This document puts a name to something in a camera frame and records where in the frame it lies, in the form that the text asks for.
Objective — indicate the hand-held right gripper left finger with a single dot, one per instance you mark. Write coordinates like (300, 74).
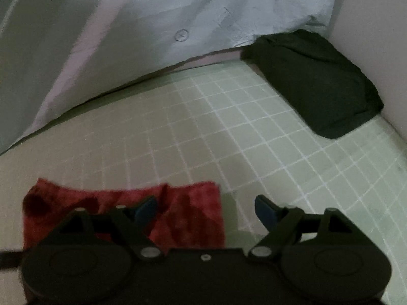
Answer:
(146, 210)

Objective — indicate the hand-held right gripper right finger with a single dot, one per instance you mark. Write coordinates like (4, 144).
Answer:
(265, 213)

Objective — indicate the red checked cloth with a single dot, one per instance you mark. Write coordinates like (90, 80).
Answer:
(190, 209)

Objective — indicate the green checked bed sheet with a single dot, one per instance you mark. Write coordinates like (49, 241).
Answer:
(222, 139)

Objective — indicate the dark folded garment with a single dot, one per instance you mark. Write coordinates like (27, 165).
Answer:
(318, 82)

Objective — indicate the light blue printed quilt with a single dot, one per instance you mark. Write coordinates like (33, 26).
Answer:
(127, 22)

